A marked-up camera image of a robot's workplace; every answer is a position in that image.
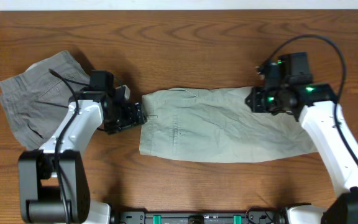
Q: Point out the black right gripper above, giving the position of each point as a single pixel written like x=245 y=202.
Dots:
x=257 y=104

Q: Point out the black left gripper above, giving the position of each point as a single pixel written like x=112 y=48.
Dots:
x=133 y=116

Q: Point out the khaki green shorts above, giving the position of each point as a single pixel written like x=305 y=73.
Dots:
x=200 y=125

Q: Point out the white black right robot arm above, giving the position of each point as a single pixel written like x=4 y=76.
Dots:
x=316 y=109

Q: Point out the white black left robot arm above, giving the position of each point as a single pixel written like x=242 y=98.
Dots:
x=52 y=180

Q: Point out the folded grey shorts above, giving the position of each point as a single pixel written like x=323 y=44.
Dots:
x=36 y=101

